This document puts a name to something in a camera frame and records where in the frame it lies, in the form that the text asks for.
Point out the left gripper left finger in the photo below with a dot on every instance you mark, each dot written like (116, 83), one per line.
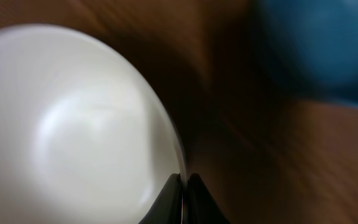
(167, 208)

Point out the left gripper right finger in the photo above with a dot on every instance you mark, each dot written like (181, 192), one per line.
(201, 206)

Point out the cream large bowl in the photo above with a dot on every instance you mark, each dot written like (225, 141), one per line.
(83, 136)

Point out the dark blue bowl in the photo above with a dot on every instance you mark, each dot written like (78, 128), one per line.
(309, 48)

